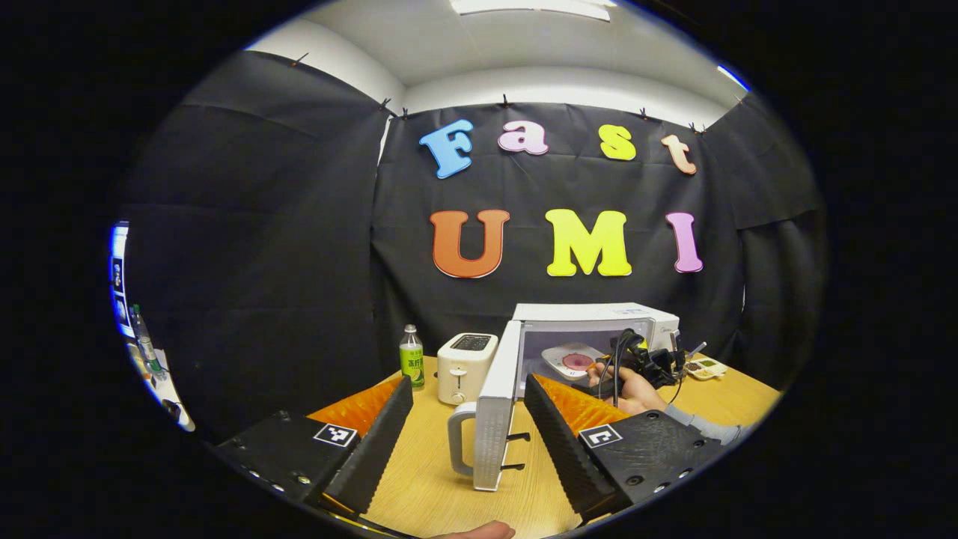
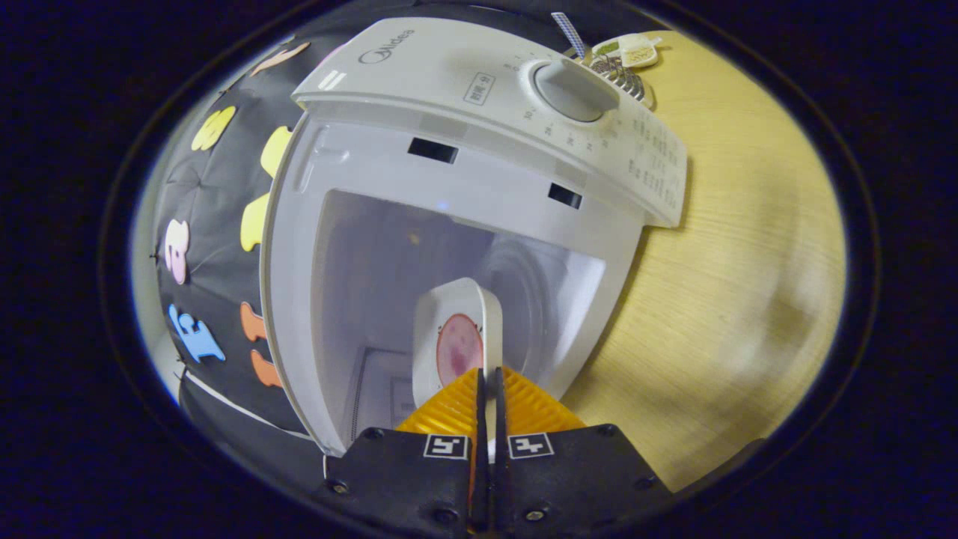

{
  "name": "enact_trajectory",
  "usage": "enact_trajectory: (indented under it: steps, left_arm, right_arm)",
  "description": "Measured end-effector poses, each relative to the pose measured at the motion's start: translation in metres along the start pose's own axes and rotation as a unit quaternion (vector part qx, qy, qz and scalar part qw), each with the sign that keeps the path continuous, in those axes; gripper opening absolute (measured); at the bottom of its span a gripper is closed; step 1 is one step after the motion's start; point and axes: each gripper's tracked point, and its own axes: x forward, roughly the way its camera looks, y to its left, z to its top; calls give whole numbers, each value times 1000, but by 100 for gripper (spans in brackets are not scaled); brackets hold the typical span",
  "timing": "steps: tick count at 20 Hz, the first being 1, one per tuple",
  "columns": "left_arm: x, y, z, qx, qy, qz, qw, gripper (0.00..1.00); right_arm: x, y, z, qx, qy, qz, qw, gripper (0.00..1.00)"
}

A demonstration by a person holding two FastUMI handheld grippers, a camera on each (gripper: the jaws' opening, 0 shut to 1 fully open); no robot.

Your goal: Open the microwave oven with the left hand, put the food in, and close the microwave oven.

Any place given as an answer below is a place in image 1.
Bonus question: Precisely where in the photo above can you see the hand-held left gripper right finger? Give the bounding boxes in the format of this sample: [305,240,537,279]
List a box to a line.
[524,373,727,525]

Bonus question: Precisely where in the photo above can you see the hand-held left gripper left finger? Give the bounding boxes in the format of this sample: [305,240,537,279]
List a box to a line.
[213,374,414,517]

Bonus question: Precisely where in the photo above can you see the white microwave oven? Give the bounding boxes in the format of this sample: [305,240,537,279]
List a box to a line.
[448,302,680,493]

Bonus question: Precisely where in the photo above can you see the white square plate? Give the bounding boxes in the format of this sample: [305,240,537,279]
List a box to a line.
[540,342,607,381]

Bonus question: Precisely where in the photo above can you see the green label drink bottle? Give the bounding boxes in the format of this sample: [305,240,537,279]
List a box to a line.
[399,324,425,390]

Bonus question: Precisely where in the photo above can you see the cream white toaster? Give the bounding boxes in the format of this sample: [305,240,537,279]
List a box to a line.
[436,333,499,406]

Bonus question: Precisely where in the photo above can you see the white background desk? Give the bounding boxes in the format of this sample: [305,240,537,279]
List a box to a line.
[127,344,197,433]

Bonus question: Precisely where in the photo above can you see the black backdrop cloth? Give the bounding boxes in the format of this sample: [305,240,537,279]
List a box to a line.
[116,51,828,442]

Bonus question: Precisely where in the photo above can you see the dark green bottle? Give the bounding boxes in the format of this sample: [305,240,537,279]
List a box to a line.
[132,304,161,374]

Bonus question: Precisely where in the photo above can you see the bright monitor screen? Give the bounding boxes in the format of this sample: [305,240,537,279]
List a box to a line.
[110,222,132,339]

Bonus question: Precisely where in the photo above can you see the long ceiling light panel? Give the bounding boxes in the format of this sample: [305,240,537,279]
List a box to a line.
[449,0,618,22]

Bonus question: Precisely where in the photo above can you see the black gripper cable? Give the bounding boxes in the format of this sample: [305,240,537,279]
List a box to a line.
[602,329,638,409]

